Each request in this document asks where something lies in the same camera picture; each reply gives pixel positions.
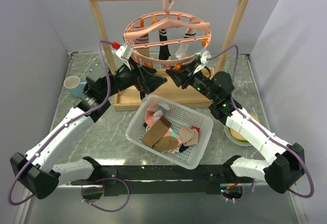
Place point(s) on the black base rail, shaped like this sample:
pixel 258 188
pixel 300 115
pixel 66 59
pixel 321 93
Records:
pixel 160 179

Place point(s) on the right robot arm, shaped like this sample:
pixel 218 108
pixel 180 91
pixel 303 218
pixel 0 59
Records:
pixel 229 112

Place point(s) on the aluminium frame rail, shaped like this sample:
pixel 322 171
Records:
pixel 280 176

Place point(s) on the light blue mug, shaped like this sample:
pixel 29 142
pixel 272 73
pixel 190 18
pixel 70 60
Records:
pixel 74 85

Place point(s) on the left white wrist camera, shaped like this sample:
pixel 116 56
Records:
pixel 124 53

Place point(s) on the white plastic basket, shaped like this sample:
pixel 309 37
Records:
pixel 178 115

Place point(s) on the yellow bowl on plate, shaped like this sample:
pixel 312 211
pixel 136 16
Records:
pixel 235 137

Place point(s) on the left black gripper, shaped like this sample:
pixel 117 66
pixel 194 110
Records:
pixel 144 77

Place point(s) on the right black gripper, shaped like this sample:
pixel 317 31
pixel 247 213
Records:
pixel 179 76

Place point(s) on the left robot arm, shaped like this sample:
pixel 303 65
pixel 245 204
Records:
pixel 86 111

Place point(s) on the pile of socks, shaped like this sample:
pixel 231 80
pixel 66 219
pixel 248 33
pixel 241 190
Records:
pixel 161 137

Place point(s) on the wooden hanger rack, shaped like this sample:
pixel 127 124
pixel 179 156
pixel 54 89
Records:
pixel 167 90

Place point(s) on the pink round clip hanger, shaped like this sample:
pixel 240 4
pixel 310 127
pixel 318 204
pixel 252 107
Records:
pixel 148 35

